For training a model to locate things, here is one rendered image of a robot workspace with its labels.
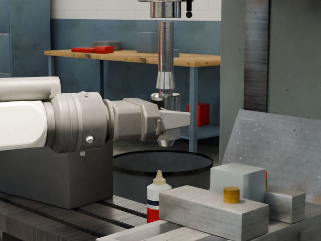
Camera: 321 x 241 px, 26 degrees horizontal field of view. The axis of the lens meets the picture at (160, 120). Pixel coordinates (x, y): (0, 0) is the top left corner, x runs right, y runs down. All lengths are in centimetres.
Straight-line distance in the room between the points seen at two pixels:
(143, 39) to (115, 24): 88
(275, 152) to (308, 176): 9
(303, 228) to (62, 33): 764
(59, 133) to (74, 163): 30
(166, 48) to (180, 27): 593
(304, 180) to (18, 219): 52
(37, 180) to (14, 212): 9
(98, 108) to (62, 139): 7
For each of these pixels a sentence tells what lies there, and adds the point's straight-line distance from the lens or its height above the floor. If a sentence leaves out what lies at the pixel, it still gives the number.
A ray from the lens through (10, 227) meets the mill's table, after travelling 129.
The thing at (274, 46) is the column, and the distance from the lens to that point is 140.
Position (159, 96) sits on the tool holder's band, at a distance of 106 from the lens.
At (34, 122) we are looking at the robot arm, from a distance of 97.
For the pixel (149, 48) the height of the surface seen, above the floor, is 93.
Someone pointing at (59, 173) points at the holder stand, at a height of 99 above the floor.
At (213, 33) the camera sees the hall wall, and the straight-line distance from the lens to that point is 669.
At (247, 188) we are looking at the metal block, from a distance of 97.
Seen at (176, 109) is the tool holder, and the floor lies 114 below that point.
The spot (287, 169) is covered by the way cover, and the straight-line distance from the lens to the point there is 135.
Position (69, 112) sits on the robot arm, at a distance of 100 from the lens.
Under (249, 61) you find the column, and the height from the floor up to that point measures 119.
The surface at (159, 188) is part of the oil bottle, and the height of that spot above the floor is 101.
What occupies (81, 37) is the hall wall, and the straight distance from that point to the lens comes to 825.
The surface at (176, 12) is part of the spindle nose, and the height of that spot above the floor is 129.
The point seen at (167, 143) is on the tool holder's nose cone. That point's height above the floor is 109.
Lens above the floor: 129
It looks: 9 degrees down
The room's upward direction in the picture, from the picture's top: straight up
